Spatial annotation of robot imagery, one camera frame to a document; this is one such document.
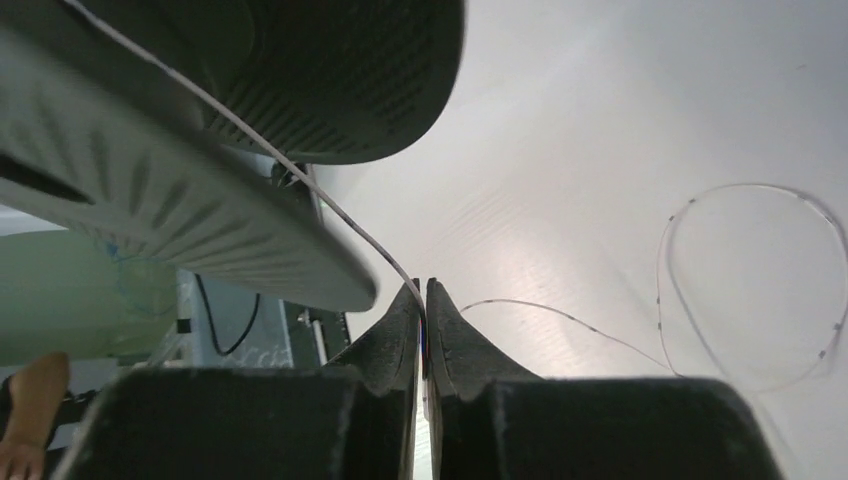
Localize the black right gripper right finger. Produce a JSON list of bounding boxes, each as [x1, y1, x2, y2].
[[425, 279, 782, 479]]

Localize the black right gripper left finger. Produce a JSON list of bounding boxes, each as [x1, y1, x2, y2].
[[54, 287, 420, 479]]

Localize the dark grey perforated spool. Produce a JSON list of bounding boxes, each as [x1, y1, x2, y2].
[[1, 1, 466, 312]]

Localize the white beaded cable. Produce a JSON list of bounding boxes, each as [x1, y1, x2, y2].
[[62, 0, 848, 399]]

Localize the person in black shirt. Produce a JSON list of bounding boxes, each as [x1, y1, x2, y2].
[[1, 351, 97, 479]]

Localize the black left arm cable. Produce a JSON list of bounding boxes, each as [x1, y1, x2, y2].
[[193, 272, 262, 358]]

